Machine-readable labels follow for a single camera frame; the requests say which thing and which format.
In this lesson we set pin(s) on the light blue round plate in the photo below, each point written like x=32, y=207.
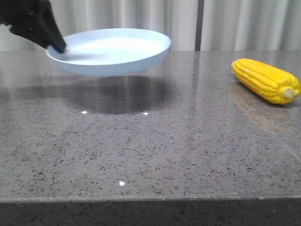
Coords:
x=111, y=52

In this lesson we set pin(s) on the white pleated curtain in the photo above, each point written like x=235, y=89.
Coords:
x=175, y=18
x=235, y=25

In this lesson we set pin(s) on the white pleated curtain right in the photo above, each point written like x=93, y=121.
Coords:
x=235, y=25

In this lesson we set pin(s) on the yellow corn cob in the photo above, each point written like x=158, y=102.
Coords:
x=271, y=83

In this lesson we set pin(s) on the white pleated curtain left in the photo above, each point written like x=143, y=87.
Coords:
x=175, y=18

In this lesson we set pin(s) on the black gripper plate side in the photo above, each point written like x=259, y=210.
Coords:
x=46, y=33

